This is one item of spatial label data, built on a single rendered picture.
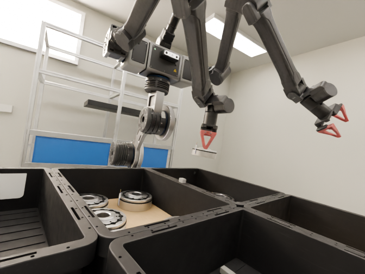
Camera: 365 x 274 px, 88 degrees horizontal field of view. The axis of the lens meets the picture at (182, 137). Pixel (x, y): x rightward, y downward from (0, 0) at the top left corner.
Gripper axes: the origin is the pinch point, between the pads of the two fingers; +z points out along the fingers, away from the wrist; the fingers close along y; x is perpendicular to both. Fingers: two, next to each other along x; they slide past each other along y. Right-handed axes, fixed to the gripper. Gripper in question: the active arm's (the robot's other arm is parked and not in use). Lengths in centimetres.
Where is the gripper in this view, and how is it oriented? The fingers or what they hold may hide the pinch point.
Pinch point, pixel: (205, 147)
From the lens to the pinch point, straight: 80.2
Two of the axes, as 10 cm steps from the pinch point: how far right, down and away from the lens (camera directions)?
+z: -1.8, 9.8, -0.4
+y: 0.7, 0.5, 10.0
